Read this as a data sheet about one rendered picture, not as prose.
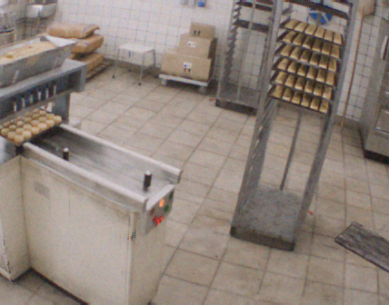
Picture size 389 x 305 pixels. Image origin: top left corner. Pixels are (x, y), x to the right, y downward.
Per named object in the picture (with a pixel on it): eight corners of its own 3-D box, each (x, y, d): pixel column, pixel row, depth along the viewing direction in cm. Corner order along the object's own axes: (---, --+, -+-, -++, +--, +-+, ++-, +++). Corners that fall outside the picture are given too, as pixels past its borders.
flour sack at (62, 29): (43, 36, 546) (44, 24, 539) (56, 30, 584) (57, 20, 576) (87, 40, 540) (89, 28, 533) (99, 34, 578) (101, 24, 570)
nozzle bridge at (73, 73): (-40, 146, 193) (-43, 84, 178) (44, 106, 254) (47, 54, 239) (-5, 168, 182) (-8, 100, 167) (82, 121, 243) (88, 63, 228)
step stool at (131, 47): (156, 77, 602) (162, 46, 582) (140, 85, 564) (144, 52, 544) (129, 71, 615) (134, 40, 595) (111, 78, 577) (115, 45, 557)
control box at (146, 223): (137, 233, 186) (140, 206, 180) (164, 209, 206) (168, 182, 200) (144, 237, 185) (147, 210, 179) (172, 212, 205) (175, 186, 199)
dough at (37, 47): (-26, 69, 182) (-26, 57, 179) (42, 47, 227) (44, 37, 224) (3, 79, 174) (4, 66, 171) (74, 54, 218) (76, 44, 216)
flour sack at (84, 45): (84, 55, 527) (86, 43, 520) (57, 52, 531) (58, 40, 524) (105, 44, 591) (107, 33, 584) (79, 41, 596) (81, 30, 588)
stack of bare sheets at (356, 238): (334, 241, 321) (334, 238, 320) (353, 222, 349) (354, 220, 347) (390, 273, 287) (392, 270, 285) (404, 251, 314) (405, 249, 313)
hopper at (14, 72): (-29, 82, 184) (-29, 55, 178) (41, 57, 231) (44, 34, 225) (2, 93, 175) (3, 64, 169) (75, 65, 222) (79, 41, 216)
